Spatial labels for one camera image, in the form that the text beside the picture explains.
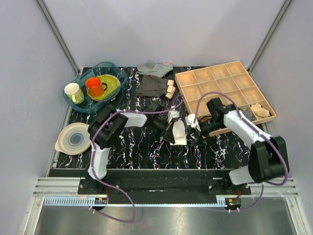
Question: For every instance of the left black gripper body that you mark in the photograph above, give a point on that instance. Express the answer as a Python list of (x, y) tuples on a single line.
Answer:
[(160, 125)]

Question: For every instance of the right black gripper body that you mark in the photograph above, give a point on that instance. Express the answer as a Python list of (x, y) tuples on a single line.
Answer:
[(206, 128)]

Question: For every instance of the white underwear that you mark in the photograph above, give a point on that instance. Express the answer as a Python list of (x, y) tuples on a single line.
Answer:
[(179, 133)]

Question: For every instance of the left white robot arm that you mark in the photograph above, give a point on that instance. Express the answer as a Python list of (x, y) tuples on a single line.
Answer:
[(108, 126)]

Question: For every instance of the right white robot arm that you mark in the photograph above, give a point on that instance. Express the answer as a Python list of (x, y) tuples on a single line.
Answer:
[(268, 155)]

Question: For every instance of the rolled tan underwear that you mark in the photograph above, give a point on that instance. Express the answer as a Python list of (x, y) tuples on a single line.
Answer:
[(205, 118)]

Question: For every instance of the dark grey underwear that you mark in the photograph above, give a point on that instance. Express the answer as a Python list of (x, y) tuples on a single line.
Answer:
[(153, 86)]

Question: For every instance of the rolled striped underwear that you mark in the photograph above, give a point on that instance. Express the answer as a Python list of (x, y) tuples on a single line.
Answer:
[(249, 115)]

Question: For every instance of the striped grey underwear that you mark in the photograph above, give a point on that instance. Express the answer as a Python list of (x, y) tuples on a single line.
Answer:
[(155, 69)]

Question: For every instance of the rolled beige underwear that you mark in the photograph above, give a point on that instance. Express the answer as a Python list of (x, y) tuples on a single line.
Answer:
[(258, 110)]

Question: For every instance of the wooden compartment tray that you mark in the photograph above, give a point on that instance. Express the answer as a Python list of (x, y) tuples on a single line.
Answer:
[(231, 79)]

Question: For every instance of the yellow-green dotted plate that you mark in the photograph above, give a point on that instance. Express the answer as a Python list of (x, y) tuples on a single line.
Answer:
[(112, 88)]

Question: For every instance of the orange mug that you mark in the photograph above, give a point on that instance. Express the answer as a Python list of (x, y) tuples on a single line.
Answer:
[(95, 86)]

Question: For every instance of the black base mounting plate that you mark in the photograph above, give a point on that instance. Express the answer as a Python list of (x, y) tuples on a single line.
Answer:
[(202, 181)]

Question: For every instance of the cream stacked bowls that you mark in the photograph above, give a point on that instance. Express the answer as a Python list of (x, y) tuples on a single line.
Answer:
[(74, 139)]

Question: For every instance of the cream yellow mug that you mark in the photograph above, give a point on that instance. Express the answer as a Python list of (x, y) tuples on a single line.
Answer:
[(74, 92)]

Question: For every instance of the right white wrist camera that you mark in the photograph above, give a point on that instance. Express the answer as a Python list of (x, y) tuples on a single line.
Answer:
[(191, 120)]

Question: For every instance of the right aluminium frame post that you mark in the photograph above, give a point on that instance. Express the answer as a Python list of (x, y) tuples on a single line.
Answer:
[(271, 31)]

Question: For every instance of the aluminium frame post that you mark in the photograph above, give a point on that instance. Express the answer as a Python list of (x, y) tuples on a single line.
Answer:
[(57, 34), (271, 31)]

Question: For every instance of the aluminium front rail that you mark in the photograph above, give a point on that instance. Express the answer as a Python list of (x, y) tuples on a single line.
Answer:
[(68, 186)]

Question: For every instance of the left aluminium frame post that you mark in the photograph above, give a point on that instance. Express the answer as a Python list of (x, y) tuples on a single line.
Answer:
[(57, 34)]

